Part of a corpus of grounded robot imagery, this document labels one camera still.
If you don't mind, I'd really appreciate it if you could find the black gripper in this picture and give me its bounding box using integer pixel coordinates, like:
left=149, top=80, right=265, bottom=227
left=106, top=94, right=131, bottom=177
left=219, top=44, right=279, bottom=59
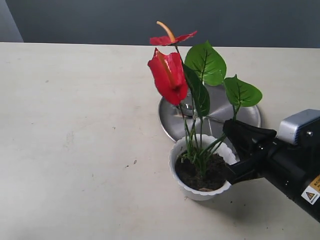
left=222, top=119, right=320, bottom=222

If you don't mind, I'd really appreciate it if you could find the white scalloped plastic pot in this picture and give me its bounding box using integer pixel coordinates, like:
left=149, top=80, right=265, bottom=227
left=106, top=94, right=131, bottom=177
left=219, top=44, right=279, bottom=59
left=168, top=136, right=237, bottom=201

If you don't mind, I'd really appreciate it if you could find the stainless steel spork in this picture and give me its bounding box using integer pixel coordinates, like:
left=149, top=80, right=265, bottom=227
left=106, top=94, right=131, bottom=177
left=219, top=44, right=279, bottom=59
left=179, top=102, right=226, bottom=125

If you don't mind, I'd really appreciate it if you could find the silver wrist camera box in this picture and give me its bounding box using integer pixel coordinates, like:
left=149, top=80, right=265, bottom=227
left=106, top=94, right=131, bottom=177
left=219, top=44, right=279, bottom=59
left=277, top=109, right=320, bottom=145

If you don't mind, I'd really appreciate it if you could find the artificial red anthurium plant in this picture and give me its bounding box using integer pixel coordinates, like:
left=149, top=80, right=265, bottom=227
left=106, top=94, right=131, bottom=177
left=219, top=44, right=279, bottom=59
left=147, top=20, right=263, bottom=178

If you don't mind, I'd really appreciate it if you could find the dark potting soil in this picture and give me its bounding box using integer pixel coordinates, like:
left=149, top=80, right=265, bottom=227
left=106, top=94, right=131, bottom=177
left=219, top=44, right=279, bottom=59
left=174, top=151, right=227, bottom=192

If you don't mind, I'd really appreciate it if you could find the round stainless steel plate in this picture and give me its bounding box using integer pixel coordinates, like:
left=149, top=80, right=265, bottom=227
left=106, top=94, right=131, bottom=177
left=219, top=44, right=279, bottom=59
left=158, top=85, right=262, bottom=142

